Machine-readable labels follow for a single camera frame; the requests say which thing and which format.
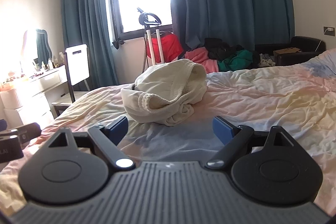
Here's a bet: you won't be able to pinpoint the wavy vanity mirror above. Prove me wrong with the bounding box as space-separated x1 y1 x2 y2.
20 28 53 70

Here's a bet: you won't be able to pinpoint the white vanity desk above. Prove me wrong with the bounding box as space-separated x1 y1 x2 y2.
0 65 69 126

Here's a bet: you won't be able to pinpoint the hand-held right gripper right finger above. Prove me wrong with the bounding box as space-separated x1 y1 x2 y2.
206 116 292 169

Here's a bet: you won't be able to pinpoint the black garment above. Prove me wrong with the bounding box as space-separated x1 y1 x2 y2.
204 38 245 61

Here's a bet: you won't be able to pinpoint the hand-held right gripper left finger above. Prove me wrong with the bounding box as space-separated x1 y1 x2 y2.
48 116 136 170

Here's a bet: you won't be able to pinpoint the pink garment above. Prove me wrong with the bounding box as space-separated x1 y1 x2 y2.
184 47 220 74

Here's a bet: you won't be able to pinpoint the cardboard box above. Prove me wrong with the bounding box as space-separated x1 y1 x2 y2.
273 47 301 57

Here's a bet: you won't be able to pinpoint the black sofa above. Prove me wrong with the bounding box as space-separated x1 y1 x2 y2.
253 36 326 67

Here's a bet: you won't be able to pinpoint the patterned white cloth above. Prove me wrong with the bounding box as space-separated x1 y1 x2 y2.
258 55 277 68

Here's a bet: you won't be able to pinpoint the white chair with dark frame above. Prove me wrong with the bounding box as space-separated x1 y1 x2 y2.
51 43 91 120

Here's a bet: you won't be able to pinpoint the garment steamer stand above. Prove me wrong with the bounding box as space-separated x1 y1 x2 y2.
136 7 169 75

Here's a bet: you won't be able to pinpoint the pastel bed blanket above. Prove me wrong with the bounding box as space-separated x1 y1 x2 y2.
0 48 336 214

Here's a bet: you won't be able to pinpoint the cream sweatpants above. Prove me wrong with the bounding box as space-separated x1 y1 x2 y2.
121 59 208 127

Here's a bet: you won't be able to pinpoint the red garment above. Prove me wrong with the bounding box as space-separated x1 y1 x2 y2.
145 32 184 60

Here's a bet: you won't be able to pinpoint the row of cosmetic bottles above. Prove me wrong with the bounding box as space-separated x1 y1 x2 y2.
32 52 66 73

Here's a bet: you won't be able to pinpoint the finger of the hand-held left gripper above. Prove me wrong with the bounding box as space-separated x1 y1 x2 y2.
16 122 42 145

